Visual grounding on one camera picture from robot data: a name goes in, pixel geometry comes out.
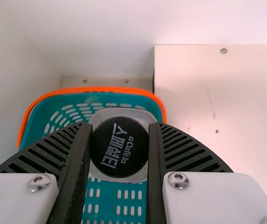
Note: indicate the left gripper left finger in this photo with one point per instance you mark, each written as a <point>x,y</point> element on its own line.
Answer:
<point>44,163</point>

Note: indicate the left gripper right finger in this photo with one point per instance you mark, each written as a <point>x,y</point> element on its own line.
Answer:
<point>193,168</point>

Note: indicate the teal shopping basket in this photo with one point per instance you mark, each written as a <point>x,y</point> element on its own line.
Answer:
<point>40,109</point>

